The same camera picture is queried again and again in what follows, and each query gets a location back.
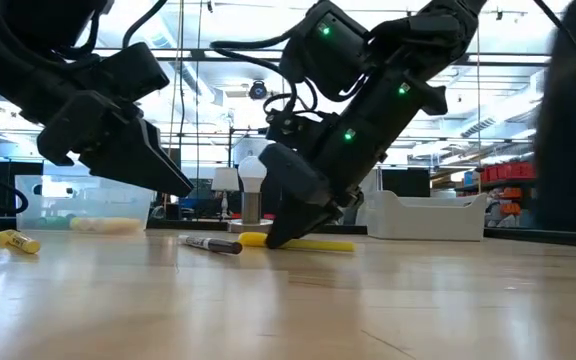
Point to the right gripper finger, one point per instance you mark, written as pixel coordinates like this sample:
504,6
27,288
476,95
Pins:
298,220

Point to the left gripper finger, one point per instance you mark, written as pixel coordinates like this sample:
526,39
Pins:
143,160

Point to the yellow thin marker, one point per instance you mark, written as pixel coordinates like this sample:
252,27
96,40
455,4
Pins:
20,242
328,245

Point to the black white marker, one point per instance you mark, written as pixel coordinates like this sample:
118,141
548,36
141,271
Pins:
218,245

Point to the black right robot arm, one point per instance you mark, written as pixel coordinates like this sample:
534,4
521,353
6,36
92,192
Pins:
418,40

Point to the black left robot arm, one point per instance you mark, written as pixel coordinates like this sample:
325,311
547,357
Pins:
18,60

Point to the black partition panel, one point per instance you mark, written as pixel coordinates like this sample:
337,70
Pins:
408,182

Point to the white bulb table lamp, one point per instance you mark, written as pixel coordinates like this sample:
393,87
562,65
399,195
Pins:
252,172

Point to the clear plastic bin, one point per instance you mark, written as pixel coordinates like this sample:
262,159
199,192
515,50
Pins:
43,200

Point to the white-shade table lamp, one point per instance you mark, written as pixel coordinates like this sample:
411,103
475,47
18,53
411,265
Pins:
225,179

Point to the grey plastic bin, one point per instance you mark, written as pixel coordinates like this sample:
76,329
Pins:
428,217

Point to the black ceiling spotlight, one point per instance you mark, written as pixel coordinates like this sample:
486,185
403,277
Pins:
258,90

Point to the black crossbeam with lights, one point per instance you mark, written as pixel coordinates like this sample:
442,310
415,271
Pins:
198,54

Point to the shelf with red bins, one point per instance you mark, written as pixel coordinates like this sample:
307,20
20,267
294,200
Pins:
510,171

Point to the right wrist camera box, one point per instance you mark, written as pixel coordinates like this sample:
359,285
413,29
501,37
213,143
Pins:
293,130

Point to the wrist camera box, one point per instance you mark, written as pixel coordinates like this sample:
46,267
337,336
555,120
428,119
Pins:
293,130
133,70

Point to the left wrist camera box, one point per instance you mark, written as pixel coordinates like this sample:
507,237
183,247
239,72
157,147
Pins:
133,70

